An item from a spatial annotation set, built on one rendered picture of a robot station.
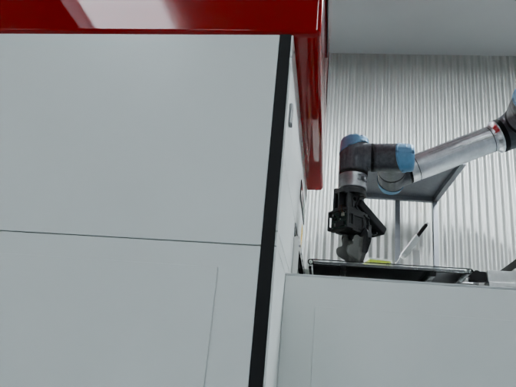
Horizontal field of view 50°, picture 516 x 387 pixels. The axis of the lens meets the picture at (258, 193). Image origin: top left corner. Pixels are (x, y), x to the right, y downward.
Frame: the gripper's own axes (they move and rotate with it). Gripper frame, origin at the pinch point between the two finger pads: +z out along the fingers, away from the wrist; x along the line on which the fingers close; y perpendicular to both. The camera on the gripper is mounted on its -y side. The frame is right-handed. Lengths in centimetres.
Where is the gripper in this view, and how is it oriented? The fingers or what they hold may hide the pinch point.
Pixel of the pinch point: (355, 268)
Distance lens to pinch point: 141.2
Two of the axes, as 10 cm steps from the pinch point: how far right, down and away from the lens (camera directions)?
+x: 6.1, -2.2, -7.6
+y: -7.9, -2.7, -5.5
